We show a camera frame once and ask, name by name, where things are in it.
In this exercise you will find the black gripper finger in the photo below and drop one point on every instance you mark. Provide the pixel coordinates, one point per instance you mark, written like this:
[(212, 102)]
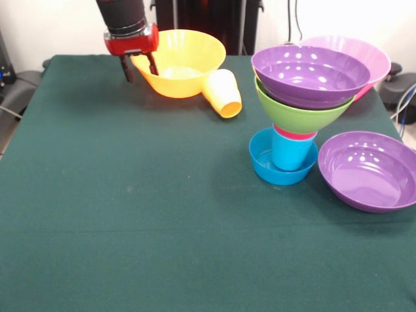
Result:
[(152, 64), (127, 70)]

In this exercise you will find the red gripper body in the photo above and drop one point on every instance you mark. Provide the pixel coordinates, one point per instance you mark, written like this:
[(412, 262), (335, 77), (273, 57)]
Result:
[(133, 45)]

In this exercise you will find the orange bowl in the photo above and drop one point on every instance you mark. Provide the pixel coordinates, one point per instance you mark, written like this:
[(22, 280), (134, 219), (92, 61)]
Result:
[(185, 84)]

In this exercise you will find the orange cup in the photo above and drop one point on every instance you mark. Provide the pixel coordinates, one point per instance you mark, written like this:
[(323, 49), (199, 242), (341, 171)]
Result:
[(222, 97)]

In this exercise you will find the purple bowl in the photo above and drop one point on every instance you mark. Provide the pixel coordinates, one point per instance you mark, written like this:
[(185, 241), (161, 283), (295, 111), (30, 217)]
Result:
[(367, 182), (292, 74)]

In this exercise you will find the blue bowl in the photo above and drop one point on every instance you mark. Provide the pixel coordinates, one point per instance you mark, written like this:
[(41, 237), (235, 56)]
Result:
[(263, 172)]

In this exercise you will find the green bowl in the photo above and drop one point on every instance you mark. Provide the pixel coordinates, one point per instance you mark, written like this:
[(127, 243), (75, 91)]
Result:
[(299, 118)]

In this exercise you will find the red cup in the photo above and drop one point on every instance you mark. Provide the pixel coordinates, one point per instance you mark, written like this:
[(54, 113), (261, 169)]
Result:
[(294, 134)]

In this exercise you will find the blue cup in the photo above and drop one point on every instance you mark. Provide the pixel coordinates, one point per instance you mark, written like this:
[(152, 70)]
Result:
[(291, 156)]

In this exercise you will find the pink bowl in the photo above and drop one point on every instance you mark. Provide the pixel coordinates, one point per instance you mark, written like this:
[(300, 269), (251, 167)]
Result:
[(377, 61)]

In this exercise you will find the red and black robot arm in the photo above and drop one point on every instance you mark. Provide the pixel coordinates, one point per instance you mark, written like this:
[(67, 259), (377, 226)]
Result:
[(122, 14)]

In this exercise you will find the black computer tower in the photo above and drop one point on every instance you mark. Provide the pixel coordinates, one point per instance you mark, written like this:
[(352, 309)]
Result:
[(6, 65)]

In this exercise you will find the dark green tablecloth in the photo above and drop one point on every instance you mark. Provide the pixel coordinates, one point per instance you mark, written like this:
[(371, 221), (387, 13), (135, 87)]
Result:
[(130, 260)]

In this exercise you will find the black knobbed device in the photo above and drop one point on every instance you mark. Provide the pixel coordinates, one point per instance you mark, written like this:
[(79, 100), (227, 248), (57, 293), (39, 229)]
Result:
[(406, 87)]

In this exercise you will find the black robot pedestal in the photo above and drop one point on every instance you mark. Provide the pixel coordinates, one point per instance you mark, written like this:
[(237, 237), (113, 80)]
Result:
[(211, 19)]

